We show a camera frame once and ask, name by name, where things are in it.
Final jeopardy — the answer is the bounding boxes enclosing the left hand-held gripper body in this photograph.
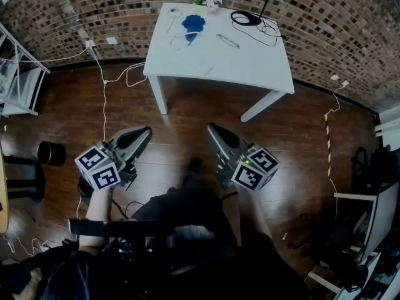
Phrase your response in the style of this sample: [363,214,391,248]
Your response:
[74,137,138,191]

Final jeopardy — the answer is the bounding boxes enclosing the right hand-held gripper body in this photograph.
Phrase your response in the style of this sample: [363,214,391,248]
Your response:
[216,141,281,192]

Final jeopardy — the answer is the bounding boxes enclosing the white power strip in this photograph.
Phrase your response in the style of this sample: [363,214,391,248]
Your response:
[184,56,215,76]

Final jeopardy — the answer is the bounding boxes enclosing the blue cloth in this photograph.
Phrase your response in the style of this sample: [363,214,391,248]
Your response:
[181,14,206,47]

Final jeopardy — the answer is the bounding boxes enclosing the person's right forearm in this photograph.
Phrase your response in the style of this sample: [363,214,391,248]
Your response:
[236,188,273,246]

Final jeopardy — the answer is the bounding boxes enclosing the person's left forearm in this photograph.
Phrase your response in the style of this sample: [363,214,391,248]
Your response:
[84,184,116,250]

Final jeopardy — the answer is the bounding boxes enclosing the black stool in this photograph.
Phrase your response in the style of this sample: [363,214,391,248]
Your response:
[2,154,46,201]

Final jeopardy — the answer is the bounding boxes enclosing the yellow black striped tape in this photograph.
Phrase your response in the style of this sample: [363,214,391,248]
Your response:
[324,112,332,178]

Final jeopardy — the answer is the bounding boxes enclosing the person's body in black clothing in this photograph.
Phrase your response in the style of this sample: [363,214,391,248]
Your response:
[40,157,313,300]

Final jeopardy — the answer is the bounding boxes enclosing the thin-framed eyeglasses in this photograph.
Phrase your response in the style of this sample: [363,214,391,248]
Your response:
[216,32,241,49]

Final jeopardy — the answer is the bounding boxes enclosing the white metal shelf rack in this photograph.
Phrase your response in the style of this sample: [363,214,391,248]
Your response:
[0,23,51,117]

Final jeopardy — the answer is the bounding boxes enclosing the black desk lamp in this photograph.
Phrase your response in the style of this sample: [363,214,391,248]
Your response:
[230,0,279,28]

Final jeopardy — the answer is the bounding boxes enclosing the black office chair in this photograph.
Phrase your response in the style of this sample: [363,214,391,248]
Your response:
[351,145,400,196]

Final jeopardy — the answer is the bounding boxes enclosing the white office desk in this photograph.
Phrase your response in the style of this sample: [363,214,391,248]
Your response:
[332,181,400,262]

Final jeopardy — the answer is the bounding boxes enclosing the white floor cable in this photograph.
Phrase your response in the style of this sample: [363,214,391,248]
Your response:
[89,47,148,143]
[324,86,346,221]

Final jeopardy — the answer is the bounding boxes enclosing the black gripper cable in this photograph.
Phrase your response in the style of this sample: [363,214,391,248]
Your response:
[111,195,148,221]

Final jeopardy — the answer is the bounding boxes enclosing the black lamp cable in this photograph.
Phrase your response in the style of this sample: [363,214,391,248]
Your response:
[232,16,287,47]

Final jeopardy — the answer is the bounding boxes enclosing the white thin cable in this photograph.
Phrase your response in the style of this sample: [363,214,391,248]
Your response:
[0,47,91,64]

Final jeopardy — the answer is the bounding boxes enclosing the white power strip cable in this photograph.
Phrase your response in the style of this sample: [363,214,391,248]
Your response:
[167,7,204,51]

